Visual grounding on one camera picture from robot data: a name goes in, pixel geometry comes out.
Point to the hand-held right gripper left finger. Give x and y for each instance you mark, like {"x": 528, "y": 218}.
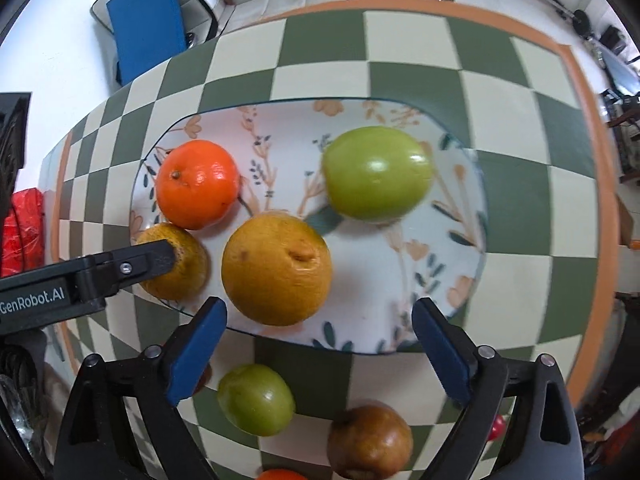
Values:
{"x": 197, "y": 350}

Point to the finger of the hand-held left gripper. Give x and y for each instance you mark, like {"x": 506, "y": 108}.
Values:
{"x": 145, "y": 262}

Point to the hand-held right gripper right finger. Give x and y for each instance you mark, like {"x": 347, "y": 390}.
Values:
{"x": 442, "y": 350}

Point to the small yellow orange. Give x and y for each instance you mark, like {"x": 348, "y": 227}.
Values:
{"x": 192, "y": 275}

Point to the small green apple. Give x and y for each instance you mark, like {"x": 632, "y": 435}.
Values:
{"x": 256, "y": 400}

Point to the floral ceramic plate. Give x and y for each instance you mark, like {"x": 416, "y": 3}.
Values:
{"x": 380, "y": 300}

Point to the bright orange tangerine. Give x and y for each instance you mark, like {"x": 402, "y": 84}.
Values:
{"x": 197, "y": 185}

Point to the red cherry tomato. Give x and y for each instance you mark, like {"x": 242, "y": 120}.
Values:
{"x": 496, "y": 427}

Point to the large yellow orange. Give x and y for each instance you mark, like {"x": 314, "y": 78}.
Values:
{"x": 276, "y": 268}

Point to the brown-red apple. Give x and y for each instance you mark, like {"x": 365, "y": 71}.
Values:
{"x": 370, "y": 442}

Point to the large green apple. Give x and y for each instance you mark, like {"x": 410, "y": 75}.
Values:
{"x": 377, "y": 180}

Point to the red plastic bag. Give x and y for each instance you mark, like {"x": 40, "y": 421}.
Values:
{"x": 25, "y": 235}

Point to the green checkered tablecloth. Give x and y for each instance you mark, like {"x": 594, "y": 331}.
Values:
{"x": 525, "y": 285}

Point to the black chair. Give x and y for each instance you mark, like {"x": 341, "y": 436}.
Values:
{"x": 615, "y": 340}

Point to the blue cushion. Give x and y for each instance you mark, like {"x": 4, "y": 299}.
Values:
{"x": 145, "y": 20}

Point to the white folded floor chair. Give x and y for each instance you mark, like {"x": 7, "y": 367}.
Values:
{"x": 100, "y": 10}

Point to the black treadmill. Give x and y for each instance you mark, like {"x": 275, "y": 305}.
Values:
{"x": 620, "y": 72}

